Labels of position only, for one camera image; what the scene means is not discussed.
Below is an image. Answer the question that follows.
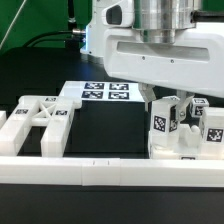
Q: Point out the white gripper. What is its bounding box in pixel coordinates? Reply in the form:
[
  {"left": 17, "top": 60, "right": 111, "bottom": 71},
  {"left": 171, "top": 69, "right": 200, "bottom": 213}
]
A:
[{"left": 102, "top": 0, "right": 224, "bottom": 121}]

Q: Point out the white chair seat part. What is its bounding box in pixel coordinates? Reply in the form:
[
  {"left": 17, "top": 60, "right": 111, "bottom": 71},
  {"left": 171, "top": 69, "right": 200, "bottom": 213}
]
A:
[{"left": 148, "top": 124, "right": 214, "bottom": 160}]

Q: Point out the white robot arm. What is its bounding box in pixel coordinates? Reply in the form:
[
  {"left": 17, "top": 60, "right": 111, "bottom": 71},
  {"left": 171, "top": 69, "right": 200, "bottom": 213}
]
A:
[{"left": 81, "top": 0, "right": 224, "bottom": 120}]

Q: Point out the white front fence bar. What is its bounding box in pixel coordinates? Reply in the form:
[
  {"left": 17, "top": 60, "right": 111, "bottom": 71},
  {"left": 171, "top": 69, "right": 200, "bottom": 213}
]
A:
[{"left": 0, "top": 156, "right": 224, "bottom": 188}]

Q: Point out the white fence bar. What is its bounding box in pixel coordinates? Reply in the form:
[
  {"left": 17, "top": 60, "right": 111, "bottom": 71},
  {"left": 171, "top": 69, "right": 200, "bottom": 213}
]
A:
[
  {"left": 0, "top": 156, "right": 224, "bottom": 188},
  {"left": 0, "top": 111, "right": 6, "bottom": 129}
]

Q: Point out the white left fence bar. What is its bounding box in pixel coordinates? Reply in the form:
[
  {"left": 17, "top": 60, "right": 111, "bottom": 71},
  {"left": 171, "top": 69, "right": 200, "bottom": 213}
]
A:
[{"left": 0, "top": 111, "right": 6, "bottom": 129}]

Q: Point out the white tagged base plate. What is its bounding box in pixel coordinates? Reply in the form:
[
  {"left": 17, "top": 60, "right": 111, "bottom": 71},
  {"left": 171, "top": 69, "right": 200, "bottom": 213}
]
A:
[{"left": 60, "top": 81, "right": 143, "bottom": 102}]

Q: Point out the black cable with connector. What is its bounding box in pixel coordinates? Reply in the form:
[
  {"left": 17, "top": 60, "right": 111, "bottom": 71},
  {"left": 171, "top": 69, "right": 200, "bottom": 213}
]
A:
[{"left": 22, "top": 29, "right": 87, "bottom": 48}]

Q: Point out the white chair back frame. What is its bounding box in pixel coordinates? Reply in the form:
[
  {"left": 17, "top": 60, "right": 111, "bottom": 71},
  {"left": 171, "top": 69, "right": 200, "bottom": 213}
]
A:
[{"left": 0, "top": 95, "right": 82, "bottom": 158}]

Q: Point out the black vertical post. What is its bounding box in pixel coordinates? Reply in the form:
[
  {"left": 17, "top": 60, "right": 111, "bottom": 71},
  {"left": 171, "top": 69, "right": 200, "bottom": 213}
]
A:
[{"left": 68, "top": 0, "right": 76, "bottom": 23}]

